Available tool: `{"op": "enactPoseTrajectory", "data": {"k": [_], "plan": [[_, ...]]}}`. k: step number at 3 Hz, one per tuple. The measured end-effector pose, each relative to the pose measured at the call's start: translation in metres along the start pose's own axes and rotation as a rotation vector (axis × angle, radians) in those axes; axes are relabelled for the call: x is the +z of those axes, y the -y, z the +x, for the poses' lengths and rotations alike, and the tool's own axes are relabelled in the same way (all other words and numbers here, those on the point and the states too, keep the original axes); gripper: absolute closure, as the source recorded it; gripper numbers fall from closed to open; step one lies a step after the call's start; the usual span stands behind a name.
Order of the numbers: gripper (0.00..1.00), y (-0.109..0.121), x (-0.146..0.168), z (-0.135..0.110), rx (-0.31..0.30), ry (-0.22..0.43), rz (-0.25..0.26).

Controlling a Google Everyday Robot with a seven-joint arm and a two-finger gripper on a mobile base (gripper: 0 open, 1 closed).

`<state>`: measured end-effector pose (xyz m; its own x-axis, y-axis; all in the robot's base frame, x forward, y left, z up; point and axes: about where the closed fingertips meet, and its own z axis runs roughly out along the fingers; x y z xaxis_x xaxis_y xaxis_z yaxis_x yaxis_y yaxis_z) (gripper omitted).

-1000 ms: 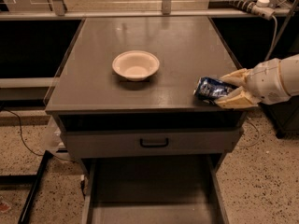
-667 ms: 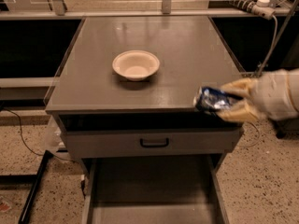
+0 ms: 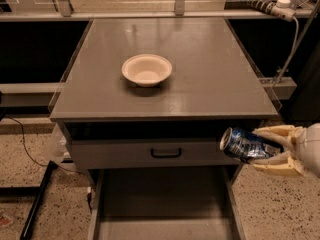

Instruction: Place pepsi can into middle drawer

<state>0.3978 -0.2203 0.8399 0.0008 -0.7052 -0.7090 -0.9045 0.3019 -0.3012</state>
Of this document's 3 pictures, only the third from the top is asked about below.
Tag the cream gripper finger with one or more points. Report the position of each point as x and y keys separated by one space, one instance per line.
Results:
x=284 y=164
x=285 y=135

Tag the blue pepsi can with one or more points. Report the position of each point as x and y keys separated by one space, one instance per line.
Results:
x=245 y=146

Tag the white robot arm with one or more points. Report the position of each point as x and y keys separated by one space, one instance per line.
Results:
x=301 y=155

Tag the open grey middle drawer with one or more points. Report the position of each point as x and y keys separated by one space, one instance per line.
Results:
x=174 y=203

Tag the grey drawer cabinet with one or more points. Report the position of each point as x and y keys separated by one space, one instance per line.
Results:
x=212 y=86

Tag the grey top drawer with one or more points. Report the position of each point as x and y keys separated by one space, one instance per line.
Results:
x=135 y=153

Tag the black drawer handle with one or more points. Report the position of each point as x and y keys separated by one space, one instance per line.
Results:
x=166 y=153

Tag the black metal floor frame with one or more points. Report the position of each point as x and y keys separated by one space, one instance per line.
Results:
x=36 y=192

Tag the grey metal rail frame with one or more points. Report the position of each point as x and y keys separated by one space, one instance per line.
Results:
x=45 y=9

